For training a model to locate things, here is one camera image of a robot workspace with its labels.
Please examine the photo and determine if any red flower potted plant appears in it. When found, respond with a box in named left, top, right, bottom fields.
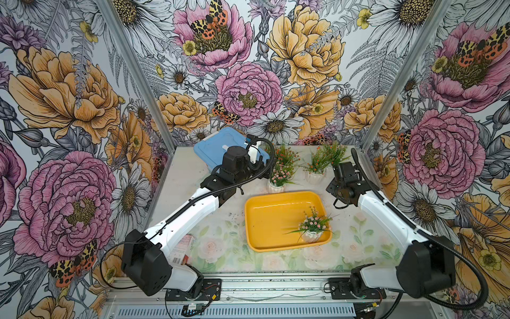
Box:
left=273, top=145, right=301, bottom=174

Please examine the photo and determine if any large pink potted gypsophila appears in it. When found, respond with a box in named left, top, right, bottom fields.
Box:
left=267, top=162, right=296, bottom=194

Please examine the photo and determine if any green grass potted plant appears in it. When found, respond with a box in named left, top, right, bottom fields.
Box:
left=322, top=142, right=351, bottom=167

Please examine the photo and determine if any pink flower potted plant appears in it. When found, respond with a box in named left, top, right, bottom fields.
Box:
left=288, top=206, right=333, bottom=243

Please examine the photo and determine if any orange flower potted plant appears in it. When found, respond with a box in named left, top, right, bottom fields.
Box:
left=304, top=146, right=332, bottom=185

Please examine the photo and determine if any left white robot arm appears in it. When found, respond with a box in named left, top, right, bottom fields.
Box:
left=121, top=135, right=277, bottom=299

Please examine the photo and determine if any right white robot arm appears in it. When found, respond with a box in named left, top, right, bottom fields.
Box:
left=327, top=162, right=489, bottom=311

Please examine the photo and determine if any yellow plastic tray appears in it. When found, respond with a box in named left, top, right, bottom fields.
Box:
left=244, top=191, right=333, bottom=253

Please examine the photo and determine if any pink white small carton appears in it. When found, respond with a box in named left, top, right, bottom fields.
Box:
left=167, top=235, right=195, bottom=265

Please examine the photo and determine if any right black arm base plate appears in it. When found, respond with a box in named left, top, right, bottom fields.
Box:
left=323, top=277, right=386, bottom=301

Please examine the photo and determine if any aluminium front rail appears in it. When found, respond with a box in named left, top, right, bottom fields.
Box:
left=101, top=272, right=447, bottom=308

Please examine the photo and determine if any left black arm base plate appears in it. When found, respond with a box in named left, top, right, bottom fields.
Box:
left=165, top=279, right=223, bottom=302

